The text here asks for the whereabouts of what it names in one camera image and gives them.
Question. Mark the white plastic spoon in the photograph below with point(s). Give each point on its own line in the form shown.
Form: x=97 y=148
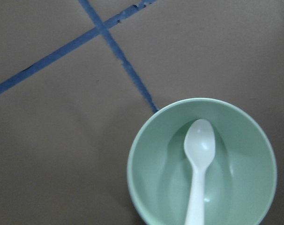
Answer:
x=199 y=148

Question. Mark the mint green bowl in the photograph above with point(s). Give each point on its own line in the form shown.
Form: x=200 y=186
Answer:
x=240 y=182

